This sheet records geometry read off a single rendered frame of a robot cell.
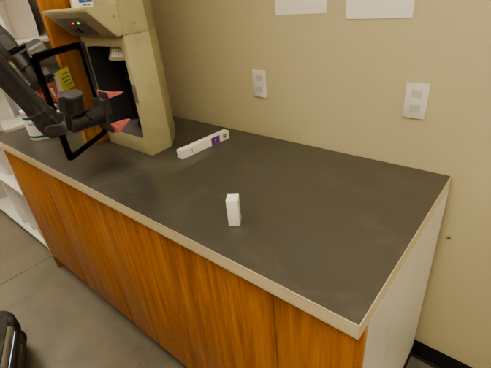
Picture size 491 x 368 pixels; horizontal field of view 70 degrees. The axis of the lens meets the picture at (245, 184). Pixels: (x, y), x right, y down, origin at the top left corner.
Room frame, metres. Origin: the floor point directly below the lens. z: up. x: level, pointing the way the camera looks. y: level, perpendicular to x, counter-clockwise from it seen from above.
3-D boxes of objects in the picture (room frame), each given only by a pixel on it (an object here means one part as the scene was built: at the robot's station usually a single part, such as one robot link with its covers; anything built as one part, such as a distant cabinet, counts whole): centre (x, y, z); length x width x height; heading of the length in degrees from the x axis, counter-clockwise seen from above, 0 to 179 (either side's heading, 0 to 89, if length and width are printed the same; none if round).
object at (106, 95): (1.18, 0.42, 1.23); 0.09 x 0.07 x 0.07; 138
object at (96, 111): (1.13, 0.47, 1.20); 0.07 x 0.07 x 0.10; 48
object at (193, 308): (1.40, 0.32, 0.45); 2.05 x 0.67 x 0.90; 48
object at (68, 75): (1.41, 0.64, 1.19); 0.30 x 0.01 x 0.40; 170
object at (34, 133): (1.75, 1.01, 1.02); 0.13 x 0.13 x 0.15
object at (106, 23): (1.43, 0.54, 1.46); 0.32 x 0.12 x 0.10; 48
